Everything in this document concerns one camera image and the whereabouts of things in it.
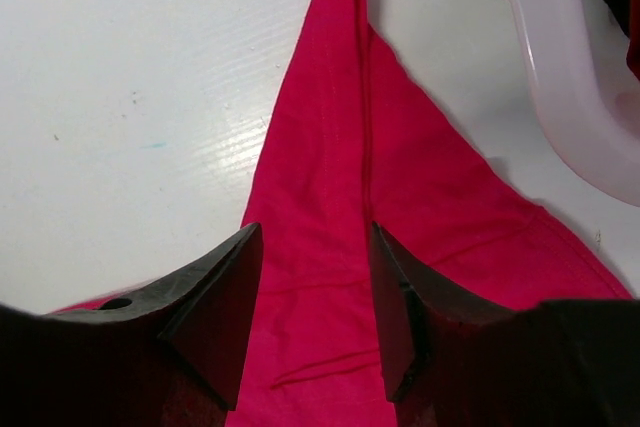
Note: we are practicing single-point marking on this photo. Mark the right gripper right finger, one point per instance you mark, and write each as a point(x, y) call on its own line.
point(452, 358)

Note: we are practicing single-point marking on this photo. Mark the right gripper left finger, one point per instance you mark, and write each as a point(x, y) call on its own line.
point(171, 353)

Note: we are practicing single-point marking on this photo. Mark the red t-shirt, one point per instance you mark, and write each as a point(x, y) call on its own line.
point(633, 56)
point(354, 141)

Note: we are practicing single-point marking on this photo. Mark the white plastic basket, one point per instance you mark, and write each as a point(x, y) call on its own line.
point(585, 97)

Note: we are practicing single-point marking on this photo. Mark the rolled red t-shirt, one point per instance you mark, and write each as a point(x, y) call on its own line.
point(633, 56)

